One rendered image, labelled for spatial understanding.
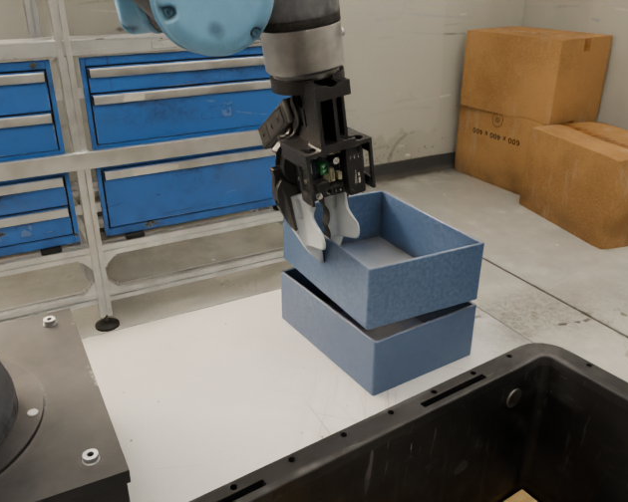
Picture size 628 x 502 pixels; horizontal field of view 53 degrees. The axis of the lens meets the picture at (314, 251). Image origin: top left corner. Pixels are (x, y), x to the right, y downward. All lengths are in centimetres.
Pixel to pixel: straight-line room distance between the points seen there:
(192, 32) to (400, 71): 314
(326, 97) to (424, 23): 301
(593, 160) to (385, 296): 235
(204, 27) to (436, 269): 38
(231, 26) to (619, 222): 265
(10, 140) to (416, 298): 153
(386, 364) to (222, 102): 155
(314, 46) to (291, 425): 37
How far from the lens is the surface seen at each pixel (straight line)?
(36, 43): 195
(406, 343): 70
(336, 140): 59
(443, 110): 376
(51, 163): 199
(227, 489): 29
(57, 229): 210
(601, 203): 293
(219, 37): 41
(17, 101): 199
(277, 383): 72
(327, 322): 74
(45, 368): 62
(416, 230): 80
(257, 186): 224
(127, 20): 55
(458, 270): 70
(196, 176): 215
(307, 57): 58
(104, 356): 81
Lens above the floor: 113
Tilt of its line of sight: 25 degrees down
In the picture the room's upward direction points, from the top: straight up
